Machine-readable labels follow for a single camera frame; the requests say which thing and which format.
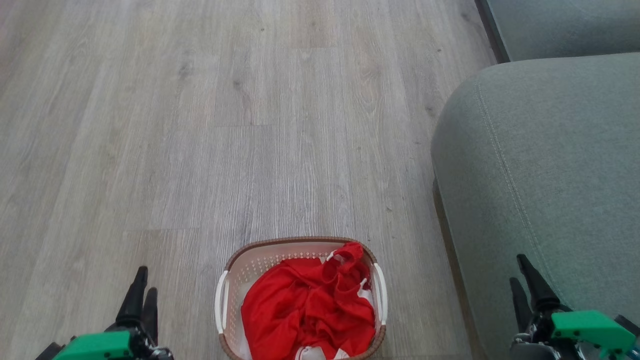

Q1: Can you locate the white laundry basket brown rim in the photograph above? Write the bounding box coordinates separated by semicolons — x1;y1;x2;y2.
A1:
214;236;388;360

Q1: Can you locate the grey fabric sofa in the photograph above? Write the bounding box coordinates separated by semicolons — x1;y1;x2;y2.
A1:
431;0;640;360

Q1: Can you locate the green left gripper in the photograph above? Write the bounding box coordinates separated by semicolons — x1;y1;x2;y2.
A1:
52;266;174;360

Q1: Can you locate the red cloth garment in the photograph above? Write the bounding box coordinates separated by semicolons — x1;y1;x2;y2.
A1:
240;242;377;360

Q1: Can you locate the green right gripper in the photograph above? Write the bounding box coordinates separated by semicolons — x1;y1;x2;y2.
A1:
509;253;640;360

